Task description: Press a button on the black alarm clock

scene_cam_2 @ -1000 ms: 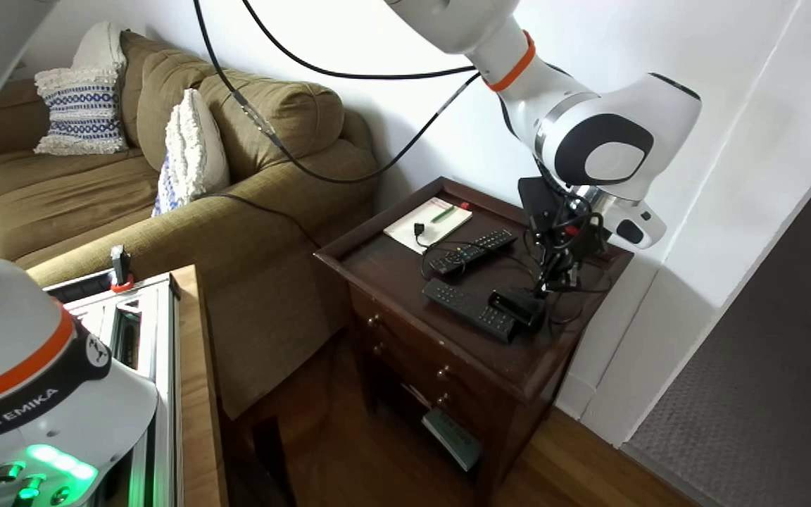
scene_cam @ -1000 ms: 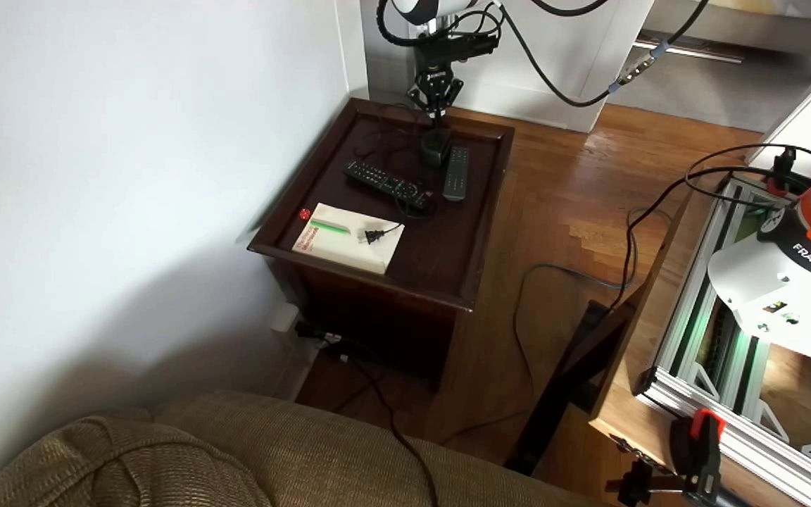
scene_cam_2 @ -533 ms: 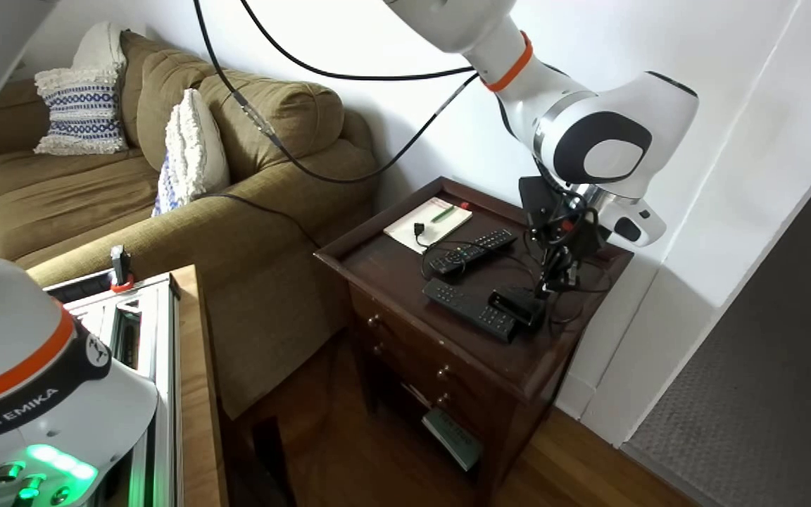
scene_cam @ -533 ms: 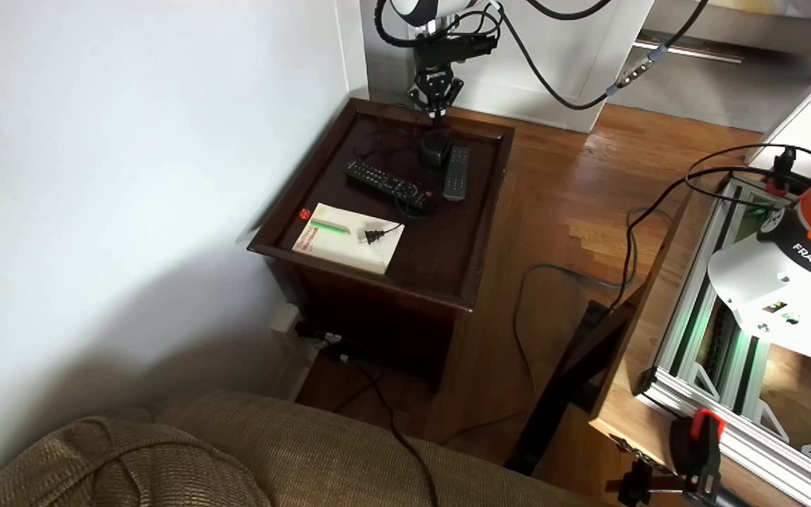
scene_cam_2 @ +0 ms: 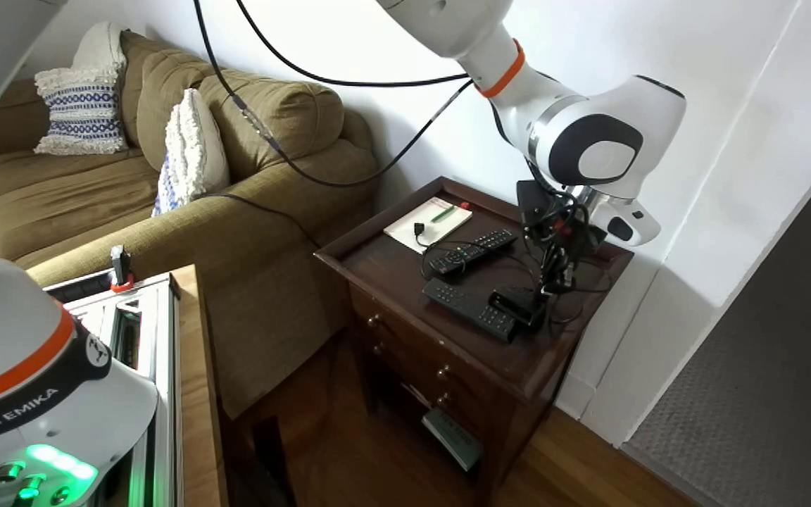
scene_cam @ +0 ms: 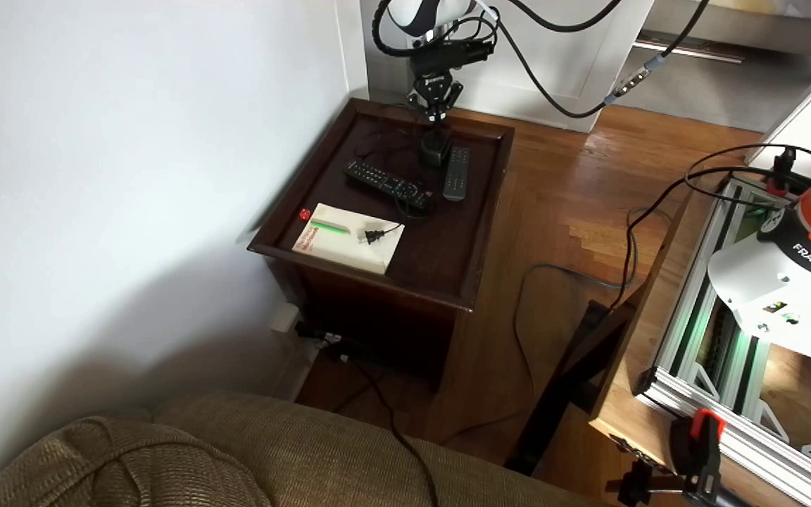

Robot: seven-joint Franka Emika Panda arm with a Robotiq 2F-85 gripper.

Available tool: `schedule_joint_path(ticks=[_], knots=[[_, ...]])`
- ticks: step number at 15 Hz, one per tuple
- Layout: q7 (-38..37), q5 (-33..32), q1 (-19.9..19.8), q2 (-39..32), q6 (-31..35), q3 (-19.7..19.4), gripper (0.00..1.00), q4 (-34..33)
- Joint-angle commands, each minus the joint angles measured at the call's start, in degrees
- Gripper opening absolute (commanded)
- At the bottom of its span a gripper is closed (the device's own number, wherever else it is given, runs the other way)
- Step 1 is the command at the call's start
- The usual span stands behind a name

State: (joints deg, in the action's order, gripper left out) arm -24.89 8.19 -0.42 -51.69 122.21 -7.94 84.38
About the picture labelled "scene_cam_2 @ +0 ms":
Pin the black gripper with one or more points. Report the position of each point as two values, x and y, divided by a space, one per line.
565 227

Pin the black alarm clock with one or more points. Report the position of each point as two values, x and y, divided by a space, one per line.
515 309

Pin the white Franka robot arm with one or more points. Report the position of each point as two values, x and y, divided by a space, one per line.
605 143

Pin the small black remote colored buttons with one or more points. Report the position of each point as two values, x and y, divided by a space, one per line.
462 254

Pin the long black remote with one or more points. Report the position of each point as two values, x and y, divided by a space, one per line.
467 310

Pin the small red object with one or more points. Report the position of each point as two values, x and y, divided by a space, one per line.
467 205

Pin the green pen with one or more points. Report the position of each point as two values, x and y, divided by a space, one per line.
443 216

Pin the dark wooden nightstand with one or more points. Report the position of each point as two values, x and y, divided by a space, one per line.
443 348

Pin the white notepad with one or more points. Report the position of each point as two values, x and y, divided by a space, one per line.
416 212

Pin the olive fabric couch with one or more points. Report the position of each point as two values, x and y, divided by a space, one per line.
267 244

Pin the wooden cart board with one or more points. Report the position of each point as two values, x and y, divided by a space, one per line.
199 395

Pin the white knitted pillow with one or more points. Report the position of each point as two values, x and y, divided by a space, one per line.
195 151

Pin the blue striped white pillow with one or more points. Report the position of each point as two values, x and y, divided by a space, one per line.
82 113

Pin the white folded blanket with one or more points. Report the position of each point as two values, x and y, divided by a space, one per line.
101 47

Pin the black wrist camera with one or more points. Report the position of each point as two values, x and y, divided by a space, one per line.
530 201

